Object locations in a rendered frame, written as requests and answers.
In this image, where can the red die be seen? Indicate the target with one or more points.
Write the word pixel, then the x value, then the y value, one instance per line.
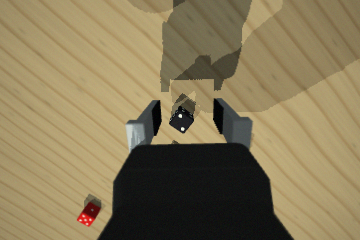
pixel 89 214

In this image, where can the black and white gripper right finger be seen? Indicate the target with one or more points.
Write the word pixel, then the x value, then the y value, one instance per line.
pixel 234 128

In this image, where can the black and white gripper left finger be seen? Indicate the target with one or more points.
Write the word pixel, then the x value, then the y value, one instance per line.
pixel 142 130

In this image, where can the black die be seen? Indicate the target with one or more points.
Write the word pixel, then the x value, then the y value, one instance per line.
pixel 181 119

